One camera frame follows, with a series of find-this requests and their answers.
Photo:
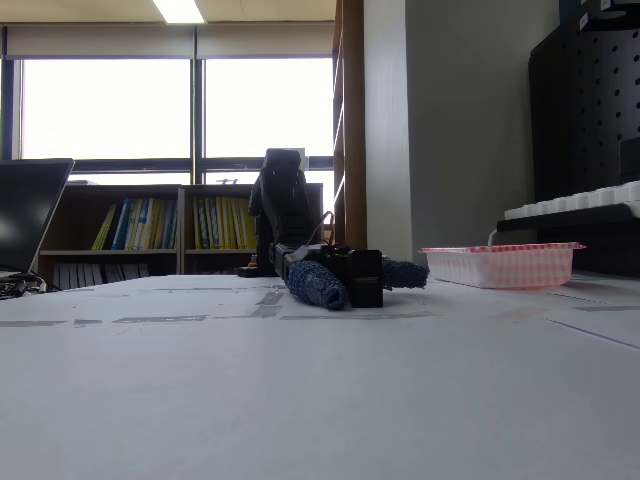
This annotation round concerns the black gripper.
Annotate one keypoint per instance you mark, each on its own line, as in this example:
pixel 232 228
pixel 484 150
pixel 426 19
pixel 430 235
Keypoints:
pixel 338 263

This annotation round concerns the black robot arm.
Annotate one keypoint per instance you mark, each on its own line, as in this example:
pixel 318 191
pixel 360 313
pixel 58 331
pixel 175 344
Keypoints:
pixel 282 200

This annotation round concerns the red checkered tray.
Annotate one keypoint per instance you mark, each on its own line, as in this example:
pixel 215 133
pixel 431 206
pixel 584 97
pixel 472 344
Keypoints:
pixel 505 267

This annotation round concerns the low wooden bookshelf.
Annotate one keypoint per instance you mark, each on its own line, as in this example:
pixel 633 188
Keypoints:
pixel 80 192
pixel 220 192

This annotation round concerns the white power strip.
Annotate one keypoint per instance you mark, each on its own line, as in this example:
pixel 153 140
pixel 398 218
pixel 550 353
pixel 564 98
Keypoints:
pixel 575 202

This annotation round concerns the blue book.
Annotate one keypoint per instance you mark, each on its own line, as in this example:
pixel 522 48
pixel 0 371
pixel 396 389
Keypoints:
pixel 120 225

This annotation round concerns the beige roller blind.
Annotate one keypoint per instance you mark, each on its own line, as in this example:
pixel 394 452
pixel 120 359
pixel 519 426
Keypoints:
pixel 265 40
pixel 100 41

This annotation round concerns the leaning yellow book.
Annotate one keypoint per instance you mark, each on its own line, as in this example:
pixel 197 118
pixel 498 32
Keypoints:
pixel 104 227

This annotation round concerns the black perforated pegboard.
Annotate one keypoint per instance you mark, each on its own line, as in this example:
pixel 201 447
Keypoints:
pixel 580 125

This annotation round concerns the dark grey box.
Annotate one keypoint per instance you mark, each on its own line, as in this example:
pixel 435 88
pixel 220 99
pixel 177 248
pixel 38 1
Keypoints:
pixel 630 160

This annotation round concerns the ceiling light panel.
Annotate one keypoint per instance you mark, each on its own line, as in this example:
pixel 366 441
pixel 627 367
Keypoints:
pixel 178 11

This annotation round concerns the dark laptop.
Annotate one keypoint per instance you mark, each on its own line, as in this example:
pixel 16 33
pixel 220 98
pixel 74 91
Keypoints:
pixel 25 215

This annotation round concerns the dark box with white label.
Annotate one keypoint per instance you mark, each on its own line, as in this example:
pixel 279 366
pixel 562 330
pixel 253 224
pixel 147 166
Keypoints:
pixel 600 12

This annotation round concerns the tall brown wooden shelf frame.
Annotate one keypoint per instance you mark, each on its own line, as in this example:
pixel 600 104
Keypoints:
pixel 352 125

